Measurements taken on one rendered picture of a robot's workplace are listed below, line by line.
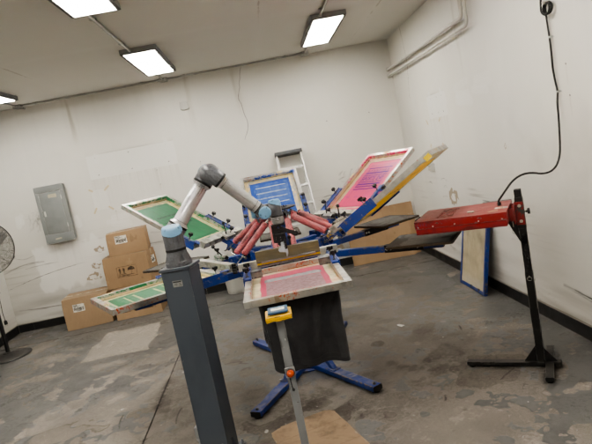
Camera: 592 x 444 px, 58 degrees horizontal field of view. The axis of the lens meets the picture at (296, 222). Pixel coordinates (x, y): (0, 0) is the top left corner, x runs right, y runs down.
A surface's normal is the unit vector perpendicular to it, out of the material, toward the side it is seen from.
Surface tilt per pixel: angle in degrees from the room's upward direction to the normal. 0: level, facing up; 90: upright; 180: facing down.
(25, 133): 90
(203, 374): 90
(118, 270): 90
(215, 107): 90
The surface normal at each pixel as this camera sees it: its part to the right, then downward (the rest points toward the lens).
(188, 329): -0.15, 0.15
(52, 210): 0.07, 0.11
